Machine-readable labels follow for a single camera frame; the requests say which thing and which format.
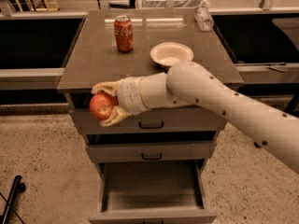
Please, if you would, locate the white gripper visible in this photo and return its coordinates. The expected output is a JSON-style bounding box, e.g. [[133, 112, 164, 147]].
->
[[92, 77, 149, 127]]

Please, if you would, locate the red apple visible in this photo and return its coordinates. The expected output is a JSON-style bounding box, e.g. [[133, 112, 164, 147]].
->
[[89, 91, 118, 120]]

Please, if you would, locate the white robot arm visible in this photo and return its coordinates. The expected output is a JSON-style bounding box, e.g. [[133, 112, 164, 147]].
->
[[92, 62, 299, 173]]

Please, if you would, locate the grey top drawer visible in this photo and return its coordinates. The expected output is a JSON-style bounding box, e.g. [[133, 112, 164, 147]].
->
[[66, 90, 226, 134]]

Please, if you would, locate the grey drawer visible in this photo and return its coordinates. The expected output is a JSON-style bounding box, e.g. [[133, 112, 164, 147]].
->
[[89, 161, 217, 224], [66, 90, 226, 134], [86, 131, 217, 163]]

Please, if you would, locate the grey middle drawer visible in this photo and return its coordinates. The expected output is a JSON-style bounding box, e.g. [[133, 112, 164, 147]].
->
[[86, 131, 217, 163]]

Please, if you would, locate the grey drawer cabinet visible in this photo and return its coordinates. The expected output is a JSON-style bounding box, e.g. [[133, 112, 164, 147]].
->
[[56, 8, 245, 173]]

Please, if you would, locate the grey bottom drawer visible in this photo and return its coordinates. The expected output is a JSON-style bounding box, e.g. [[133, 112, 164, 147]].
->
[[89, 161, 217, 224]]

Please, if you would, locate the white paper bowl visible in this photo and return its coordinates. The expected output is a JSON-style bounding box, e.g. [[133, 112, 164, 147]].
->
[[149, 42, 193, 68]]

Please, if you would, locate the red cola can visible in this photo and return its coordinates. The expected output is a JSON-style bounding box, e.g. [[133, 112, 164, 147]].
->
[[114, 15, 134, 52]]

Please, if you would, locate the clear plastic water bottle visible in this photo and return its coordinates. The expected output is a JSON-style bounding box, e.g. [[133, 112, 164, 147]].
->
[[194, 7, 214, 32]]

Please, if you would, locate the black table leg with caster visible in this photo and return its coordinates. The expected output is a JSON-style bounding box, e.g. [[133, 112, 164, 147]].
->
[[253, 142, 262, 148]]

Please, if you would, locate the grey side table right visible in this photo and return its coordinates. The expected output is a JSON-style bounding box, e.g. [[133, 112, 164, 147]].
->
[[234, 17, 299, 115]]

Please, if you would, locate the white wire basket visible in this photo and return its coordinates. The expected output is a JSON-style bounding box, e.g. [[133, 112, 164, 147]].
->
[[135, 0, 210, 9]]

